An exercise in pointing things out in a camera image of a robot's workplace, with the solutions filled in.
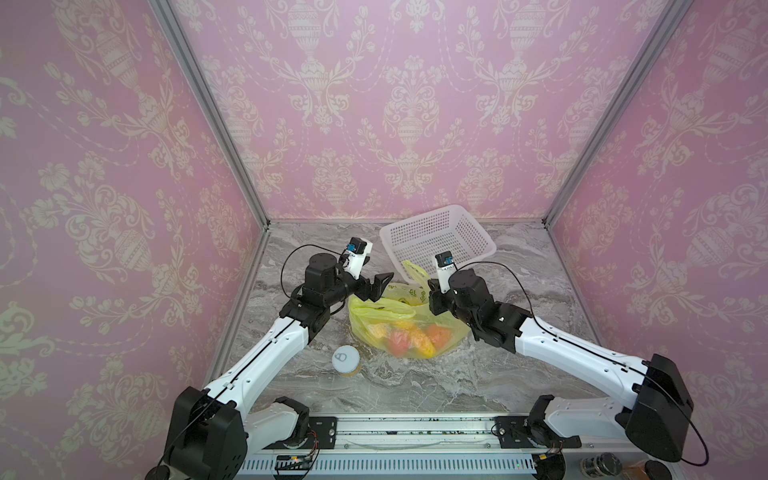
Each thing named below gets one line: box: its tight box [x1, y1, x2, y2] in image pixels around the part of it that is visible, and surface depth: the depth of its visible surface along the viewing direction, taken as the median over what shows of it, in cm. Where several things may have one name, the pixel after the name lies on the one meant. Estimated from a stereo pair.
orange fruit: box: [426, 325, 452, 349], surface depth 85 cm
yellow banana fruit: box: [408, 328, 437, 359], surface depth 85 cm
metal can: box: [580, 452, 622, 478], surface depth 64 cm
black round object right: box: [644, 460, 672, 480], surface depth 62 cm
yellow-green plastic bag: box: [349, 261, 471, 359], surface depth 84 cm
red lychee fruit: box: [387, 330, 410, 357], surface depth 84 cm
